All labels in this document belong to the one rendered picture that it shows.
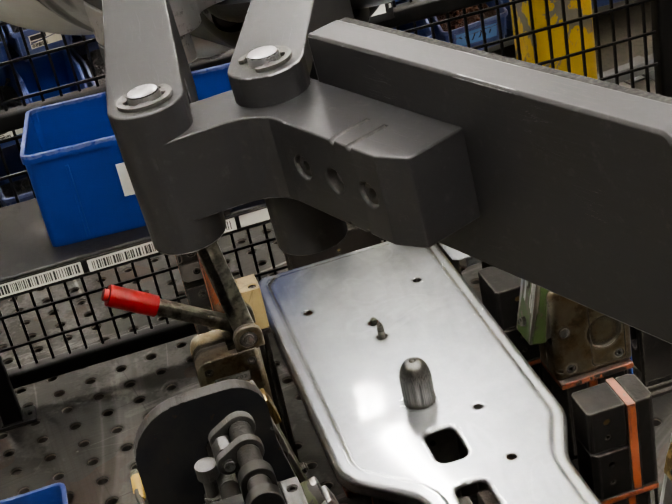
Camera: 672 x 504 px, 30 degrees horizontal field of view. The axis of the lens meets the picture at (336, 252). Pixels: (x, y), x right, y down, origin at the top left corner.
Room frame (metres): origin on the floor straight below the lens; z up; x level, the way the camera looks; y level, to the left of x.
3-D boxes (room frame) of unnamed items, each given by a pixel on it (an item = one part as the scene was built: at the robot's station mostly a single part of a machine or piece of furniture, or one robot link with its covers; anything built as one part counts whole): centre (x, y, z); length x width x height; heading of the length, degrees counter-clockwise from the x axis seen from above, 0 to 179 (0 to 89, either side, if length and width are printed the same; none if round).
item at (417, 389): (1.00, -0.05, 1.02); 0.03 x 0.03 x 0.07
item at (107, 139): (1.52, 0.21, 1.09); 0.30 x 0.17 x 0.13; 94
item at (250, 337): (1.08, 0.10, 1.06); 0.03 x 0.01 x 0.03; 100
